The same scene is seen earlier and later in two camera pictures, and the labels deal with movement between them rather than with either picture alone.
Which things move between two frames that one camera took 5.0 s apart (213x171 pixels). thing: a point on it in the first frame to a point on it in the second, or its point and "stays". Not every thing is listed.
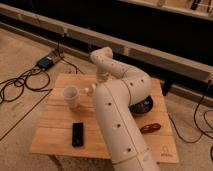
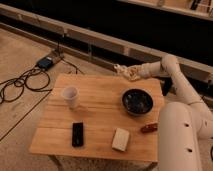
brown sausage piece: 150,128 stays
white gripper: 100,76 to 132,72
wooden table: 71,125 stays
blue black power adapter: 45,63 stays
